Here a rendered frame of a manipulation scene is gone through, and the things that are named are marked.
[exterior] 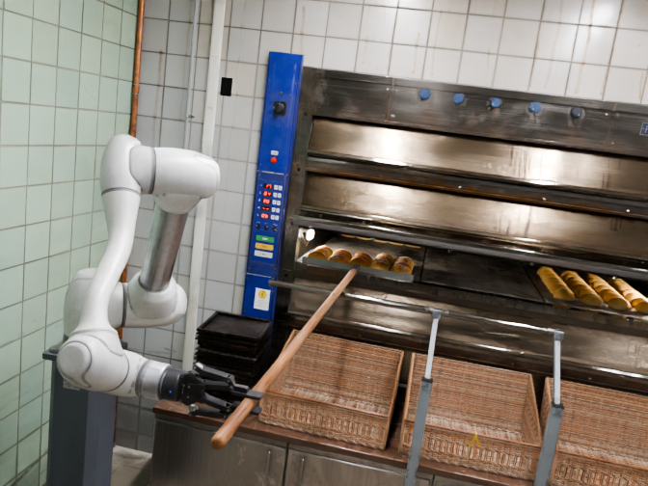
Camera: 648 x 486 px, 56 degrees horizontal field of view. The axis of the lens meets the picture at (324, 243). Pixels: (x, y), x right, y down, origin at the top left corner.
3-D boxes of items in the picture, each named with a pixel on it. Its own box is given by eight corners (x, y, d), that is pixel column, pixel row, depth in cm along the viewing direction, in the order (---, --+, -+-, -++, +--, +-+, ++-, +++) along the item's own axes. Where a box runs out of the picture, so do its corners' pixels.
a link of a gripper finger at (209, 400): (186, 392, 143) (185, 398, 143) (229, 410, 141) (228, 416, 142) (193, 386, 147) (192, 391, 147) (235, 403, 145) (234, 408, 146)
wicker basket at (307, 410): (285, 380, 306) (292, 328, 301) (397, 403, 296) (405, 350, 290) (255, 422, 259) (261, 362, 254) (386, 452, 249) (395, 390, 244)
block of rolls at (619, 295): (535, 273, 349) (537, 263, 348) (623, 287, 341) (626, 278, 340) (553, 299, 290) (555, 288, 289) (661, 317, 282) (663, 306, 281)
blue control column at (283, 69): (306, 352, 507) (339, 87, 467) (324, 355, 504) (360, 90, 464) (224, 474, 320) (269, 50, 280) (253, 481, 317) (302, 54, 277)
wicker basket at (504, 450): (402, 404, 295) (411, 350, 290) (522, 427, 287) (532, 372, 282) (396, 454, 248) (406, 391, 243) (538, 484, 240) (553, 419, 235)
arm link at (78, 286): (62, 324, 212) (65, 263, 208) (117, 323, 220) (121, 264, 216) (63, 341, 198) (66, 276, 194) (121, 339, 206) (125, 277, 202)
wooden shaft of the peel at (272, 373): (222, 453, 122) (224, 439, 121) (208, 449, 122) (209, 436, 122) (356, 275, 287) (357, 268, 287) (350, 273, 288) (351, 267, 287)
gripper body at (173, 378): (175, 361, 149) (210, 368, 147) (173, 393, 150) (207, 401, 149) (161, 372, 142) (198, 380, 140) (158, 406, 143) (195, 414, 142)
